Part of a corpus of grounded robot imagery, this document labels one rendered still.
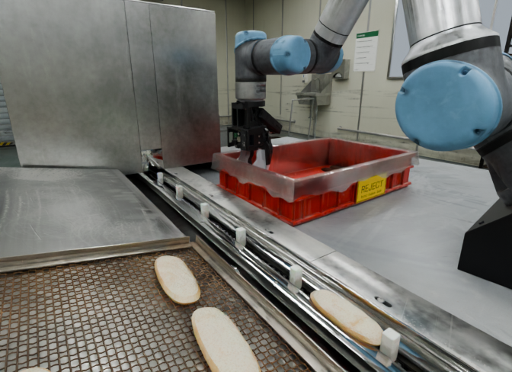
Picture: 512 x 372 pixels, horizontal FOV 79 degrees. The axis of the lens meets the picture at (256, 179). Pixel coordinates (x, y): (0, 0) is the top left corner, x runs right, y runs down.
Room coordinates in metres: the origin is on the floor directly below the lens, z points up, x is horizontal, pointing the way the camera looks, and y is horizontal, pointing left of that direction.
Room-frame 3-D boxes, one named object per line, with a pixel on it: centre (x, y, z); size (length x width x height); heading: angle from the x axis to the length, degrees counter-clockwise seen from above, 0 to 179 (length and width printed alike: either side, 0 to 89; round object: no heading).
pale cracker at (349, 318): (0.29, -0.10, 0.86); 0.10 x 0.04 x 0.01; 35
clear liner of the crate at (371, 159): (0.84, -0.17, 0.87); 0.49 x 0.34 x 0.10; 126
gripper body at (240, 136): (0.79, 0.02, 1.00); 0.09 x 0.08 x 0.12; 140
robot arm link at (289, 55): (0.73, -0.07, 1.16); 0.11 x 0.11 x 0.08; 40
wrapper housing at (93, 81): (2.67, 1.57, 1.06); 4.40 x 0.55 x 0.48; 35
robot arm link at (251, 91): (0.79, 0.01, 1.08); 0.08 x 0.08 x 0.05
